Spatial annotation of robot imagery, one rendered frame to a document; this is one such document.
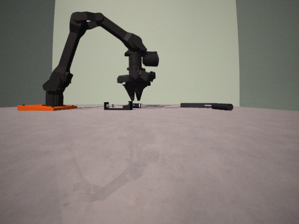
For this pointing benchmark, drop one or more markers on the black cylindrical battery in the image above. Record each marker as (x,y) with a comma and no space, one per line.
(137,105)

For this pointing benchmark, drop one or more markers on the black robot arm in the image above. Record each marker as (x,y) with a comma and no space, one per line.
(61,76)

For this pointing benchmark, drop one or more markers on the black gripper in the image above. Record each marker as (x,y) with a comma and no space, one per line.
(133,85)

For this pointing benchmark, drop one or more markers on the black-handled screwdriver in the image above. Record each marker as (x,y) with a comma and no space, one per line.
(221,106)

